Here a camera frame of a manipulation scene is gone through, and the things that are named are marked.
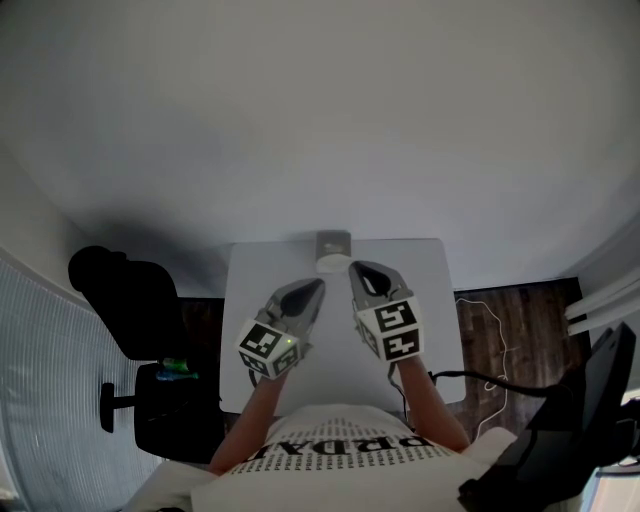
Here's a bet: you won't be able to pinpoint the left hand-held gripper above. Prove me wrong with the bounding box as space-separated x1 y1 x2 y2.
234 278 326 380

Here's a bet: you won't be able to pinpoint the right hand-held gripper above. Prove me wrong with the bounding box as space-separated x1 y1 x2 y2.
348 260 421 362

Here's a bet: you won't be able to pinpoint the person's right forearm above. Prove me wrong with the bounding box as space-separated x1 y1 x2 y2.
394 357 471 454

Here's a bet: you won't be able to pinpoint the person's left forearm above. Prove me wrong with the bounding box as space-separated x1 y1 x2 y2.
208 372 289 476

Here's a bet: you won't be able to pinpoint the grey and white tissue box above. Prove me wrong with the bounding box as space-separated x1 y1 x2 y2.
315 229 352 274

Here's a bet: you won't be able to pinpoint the white table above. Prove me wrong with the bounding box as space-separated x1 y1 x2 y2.
218 238 466 416

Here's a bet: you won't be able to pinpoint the black office chair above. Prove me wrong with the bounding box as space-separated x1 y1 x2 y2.
67 245 226 464

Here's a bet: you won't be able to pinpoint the person's white printed shirt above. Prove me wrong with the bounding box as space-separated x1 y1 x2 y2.
127 404 519 512

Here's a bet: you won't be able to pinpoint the black equipment bag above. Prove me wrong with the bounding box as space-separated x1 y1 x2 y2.
458 322 640 512

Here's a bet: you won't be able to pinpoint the grey window blinds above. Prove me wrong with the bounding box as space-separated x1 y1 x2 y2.
0 244 161 512

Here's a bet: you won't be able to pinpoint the white cable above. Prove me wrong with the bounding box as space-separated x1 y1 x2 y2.
453 297 511 441

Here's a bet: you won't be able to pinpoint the thick black cable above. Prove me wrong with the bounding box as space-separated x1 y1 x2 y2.
428 369 561 399

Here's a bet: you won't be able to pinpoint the white frame rails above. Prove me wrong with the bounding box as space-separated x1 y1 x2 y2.
564 267 640 337

